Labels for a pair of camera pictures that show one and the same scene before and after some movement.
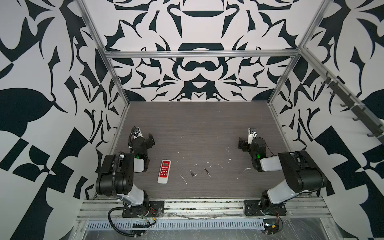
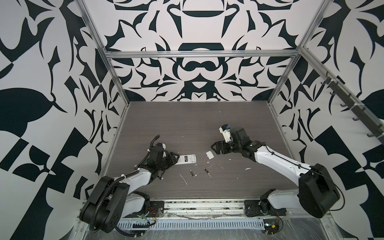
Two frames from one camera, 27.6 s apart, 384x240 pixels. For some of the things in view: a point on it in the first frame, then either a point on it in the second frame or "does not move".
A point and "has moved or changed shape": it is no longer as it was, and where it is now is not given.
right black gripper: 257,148 -> 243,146
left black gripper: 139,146 -> 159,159
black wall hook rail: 359,111 does not move
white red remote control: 164,171 has moved or changed shape
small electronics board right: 272,226 does not move
